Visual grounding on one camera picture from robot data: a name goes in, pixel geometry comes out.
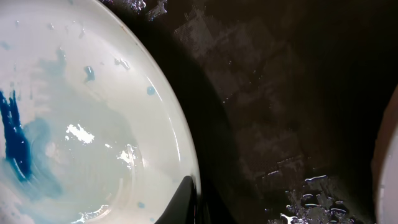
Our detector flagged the grey metal serving tray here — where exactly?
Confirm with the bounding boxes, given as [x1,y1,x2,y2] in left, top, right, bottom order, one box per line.
[105,0,397,223]

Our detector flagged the white plate with blue stain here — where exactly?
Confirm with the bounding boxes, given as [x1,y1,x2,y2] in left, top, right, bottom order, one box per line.
[1,1,201,223]

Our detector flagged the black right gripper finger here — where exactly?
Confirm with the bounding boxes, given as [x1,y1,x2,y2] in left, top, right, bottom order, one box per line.
[155,176,197,224]

